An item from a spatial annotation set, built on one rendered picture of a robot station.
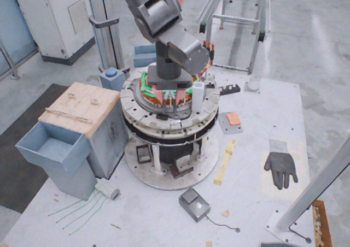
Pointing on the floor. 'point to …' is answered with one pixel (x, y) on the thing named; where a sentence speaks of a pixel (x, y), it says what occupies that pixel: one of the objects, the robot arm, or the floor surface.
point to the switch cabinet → (57, 19)
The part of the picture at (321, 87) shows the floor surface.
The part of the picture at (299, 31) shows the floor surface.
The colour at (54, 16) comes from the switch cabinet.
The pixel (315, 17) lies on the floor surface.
